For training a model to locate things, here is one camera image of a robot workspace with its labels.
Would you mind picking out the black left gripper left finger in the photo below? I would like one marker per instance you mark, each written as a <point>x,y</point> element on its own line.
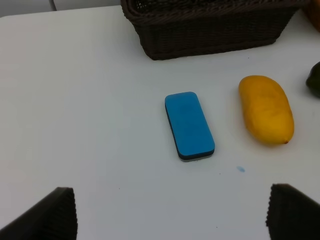
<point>52,218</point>

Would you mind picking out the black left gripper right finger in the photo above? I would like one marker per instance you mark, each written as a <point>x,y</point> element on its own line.
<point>292,215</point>

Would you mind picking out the blue whiteboard eraser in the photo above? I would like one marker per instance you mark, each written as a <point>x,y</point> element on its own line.
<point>191,133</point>

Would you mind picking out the yellow mango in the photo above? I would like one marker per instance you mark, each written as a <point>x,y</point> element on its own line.
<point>266,110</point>

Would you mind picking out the green lime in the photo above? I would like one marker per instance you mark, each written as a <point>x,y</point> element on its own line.
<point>313,80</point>

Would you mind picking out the dark brown wicker basket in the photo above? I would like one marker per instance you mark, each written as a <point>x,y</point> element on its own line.
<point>170,29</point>

